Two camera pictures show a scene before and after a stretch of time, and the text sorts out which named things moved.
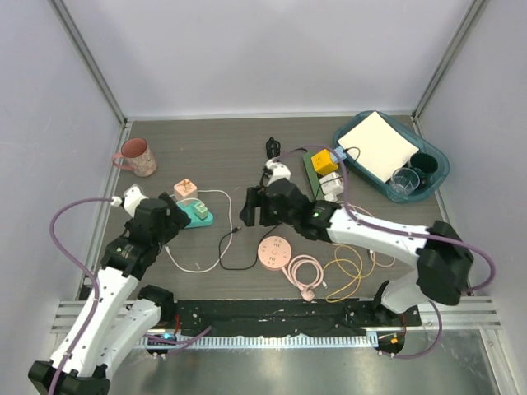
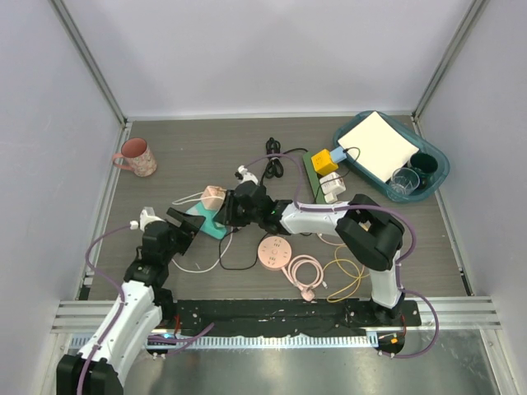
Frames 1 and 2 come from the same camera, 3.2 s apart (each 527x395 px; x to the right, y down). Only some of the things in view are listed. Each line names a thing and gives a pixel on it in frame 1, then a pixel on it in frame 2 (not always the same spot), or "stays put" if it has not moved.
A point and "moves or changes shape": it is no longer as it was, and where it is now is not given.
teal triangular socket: [188, 207] moves or changes shape
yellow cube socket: [322, 163] stays put
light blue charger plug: [340, 154] stays put
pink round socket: [274, 253] stays put
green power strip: [313, 178] stays put
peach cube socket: [184, 189] -> [216, 192]
